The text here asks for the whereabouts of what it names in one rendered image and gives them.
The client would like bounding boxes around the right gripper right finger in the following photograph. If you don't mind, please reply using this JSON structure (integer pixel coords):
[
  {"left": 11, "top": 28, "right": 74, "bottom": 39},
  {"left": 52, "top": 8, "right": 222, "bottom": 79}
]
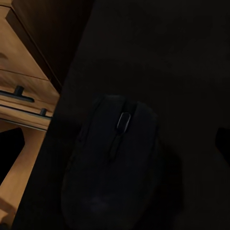
[{"left": 215, "top": 127, "right": 230, "bottom": 166}]

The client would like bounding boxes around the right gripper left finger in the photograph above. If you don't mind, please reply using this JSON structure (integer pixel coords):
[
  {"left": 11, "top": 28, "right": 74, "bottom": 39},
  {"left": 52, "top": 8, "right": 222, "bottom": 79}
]
[{"left": 0, "top": 127, "right": 25, "bottom": 185}]

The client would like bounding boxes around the mouse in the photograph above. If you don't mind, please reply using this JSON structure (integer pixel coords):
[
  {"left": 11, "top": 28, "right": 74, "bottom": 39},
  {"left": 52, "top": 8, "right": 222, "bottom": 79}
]
[{"left": 60, "top": 95, "right": 165, "bottom": 230}]

